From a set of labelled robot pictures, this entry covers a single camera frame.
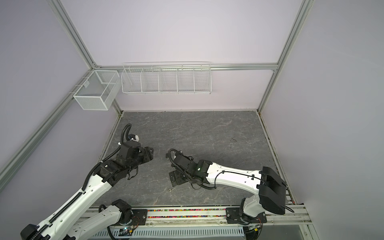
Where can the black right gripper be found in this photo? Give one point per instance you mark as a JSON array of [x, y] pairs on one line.
[[172, 177]]

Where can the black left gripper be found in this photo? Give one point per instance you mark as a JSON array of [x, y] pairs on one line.
[[147, 155]]

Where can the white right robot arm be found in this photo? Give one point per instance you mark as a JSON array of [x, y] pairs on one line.
[[268, 189]]

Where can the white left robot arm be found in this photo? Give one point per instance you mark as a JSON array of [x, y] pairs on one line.
[[101, 178]]

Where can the white mesh box basket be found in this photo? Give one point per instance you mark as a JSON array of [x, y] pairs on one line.
[[99, 90]]

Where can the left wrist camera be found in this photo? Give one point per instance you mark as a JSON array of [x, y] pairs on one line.
[[132, 137]]

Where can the white vented cable duct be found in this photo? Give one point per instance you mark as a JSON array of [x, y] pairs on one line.
[[178, 233]]

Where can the white wire shelf basket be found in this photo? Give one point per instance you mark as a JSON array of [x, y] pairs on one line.
[[167, 78]]

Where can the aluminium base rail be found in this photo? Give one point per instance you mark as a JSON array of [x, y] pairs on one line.
[[176, 217]]

